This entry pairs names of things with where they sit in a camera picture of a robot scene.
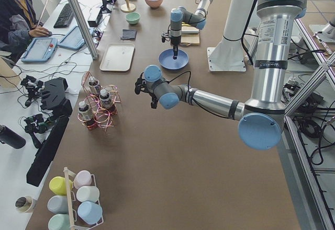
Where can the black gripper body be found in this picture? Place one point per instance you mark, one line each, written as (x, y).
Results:
(154, 100)
(174, 41)

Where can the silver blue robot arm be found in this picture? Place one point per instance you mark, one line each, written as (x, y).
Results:
(261, 117)
(180, 15)

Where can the blue round plate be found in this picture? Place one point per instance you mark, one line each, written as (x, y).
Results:
(166, 60)

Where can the wooden cutting board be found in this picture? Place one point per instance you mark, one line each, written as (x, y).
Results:
(190, 35)

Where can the white rabbit tray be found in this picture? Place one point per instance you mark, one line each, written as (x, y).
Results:
(117, 57)

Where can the top dark drink bottle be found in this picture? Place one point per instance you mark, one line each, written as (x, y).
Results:
(94, 85)

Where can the green bowl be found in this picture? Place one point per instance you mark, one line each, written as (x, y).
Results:
(133, 18)

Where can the grey folded cloth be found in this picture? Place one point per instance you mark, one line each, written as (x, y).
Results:
(129, 34)

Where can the wooden stand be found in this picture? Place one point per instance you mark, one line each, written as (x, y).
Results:
(128, 7)

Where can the far blue teach pendant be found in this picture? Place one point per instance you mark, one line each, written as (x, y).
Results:
(73, 40)

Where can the blue teach pendant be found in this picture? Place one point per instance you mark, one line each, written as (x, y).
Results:
(40, 50)
(73, 40)

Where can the black keyboard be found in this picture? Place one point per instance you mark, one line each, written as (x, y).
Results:
(65, 17)

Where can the near blue teach pendant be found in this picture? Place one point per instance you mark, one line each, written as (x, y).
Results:
(40, 50)

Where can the pink cup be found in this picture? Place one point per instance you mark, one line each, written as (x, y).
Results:
(82, 178)

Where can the white cup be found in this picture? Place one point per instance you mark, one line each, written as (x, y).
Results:
(88, 193)

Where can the yellow cup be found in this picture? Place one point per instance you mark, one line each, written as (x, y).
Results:
(57, 186)

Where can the seated person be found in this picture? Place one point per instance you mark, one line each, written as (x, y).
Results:
(19, 25)

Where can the blue cup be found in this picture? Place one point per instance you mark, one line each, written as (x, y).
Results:
(90, 212)

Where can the black water bottle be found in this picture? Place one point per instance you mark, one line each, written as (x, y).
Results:
(11, 138)

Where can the grey cup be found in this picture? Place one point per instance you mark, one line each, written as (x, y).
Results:
(58, 204)

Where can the light green cup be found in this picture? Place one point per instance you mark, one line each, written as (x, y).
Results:
(59, 222)

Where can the copper wire bottle rack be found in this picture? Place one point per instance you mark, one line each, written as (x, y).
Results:
(102, 116)

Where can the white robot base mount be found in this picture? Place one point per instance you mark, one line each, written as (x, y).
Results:
(228, 55)

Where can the white wire cup rack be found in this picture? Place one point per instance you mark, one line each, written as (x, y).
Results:
(73, 203)

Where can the aluminium frame post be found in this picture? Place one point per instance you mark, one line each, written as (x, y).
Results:
(83, 28)

